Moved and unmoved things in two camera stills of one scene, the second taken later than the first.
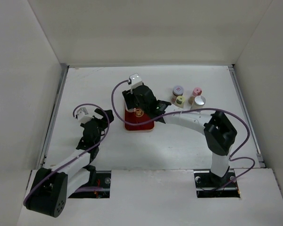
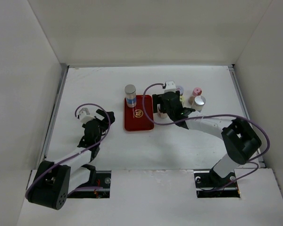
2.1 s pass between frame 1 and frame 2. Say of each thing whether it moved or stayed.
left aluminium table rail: stayed
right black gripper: moved
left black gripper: stayed
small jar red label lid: stayed
